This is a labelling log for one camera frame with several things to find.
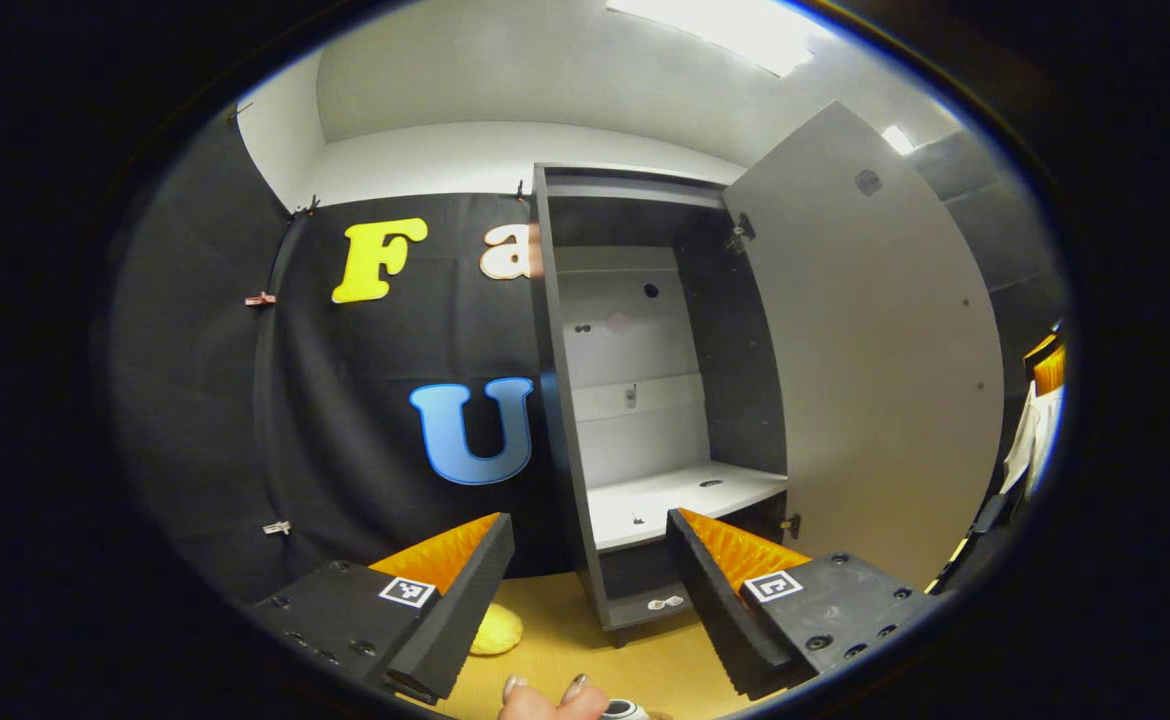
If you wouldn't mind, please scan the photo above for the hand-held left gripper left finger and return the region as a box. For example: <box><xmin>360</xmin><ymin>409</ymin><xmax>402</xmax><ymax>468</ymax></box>
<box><xmin>245</xmin><ymin>513</ymin><xmax>516</xmax><ymax>706</ymax></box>

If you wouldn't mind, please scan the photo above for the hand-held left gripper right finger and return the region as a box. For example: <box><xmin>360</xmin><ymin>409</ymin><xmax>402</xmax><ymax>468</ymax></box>
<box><xmin>665</xmin><ymin>507</ymin><xmax>946</xmax><ymax>701</ymax></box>

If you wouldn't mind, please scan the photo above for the light grey cabinet door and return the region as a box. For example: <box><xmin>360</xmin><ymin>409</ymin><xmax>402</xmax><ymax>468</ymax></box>
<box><xmin>723</xmin><ymin>100</ymin><xmax>1006</xmax><ymax>591</ymax></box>

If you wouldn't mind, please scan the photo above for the dark grey cabinet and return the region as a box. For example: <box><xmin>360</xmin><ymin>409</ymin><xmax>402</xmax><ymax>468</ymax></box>
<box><xmin>532</xmin><ymin>163</ymin><xmax>796</xmax><ymax>633</ymax></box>

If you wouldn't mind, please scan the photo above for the light grey cabinet shelf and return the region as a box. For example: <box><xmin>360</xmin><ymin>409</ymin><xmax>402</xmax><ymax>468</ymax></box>
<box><xmin>585</xmin><ymin>460</ymin><xmax>791</xmax><ymax>552</ymax></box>

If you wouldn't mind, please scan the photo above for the yellow lumpy object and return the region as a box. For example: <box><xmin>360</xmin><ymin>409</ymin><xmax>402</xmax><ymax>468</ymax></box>
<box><xmin>468</xmin><ymin>603</ymin><xmax>525</xmax><ymax>657</ymax></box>

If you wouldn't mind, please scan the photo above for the black backdrop cloth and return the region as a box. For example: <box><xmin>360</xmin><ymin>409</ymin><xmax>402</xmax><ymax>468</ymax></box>
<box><xmin>110</xmin><ymin>100</ymin><xmax>1071</xmax><ymax>611</ymax></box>

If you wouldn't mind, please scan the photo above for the long ceiling light panel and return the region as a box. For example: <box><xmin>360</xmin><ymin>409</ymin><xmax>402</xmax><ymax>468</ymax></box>
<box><xmin>605</xmin><ymin>0</ymin><xmax>838</xmax><ymax>78</ymax></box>

